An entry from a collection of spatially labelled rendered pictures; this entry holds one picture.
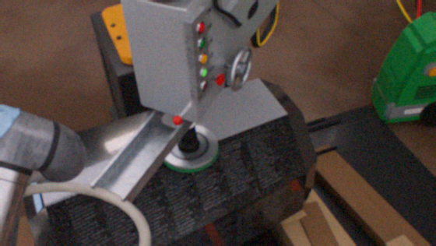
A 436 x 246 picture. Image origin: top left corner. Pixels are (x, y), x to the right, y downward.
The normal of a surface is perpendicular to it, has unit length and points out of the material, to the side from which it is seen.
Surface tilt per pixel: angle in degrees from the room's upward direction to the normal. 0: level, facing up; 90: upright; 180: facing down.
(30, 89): 0
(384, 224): 0
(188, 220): 45
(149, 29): 90
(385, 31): 0
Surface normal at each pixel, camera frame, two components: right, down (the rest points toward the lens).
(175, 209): 0.15, -0.02
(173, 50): -0.53, 0.67
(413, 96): 0.04, 0.73
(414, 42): -0.66, -0.50
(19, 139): 0.45, 0.02
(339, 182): -0.14, -0.67
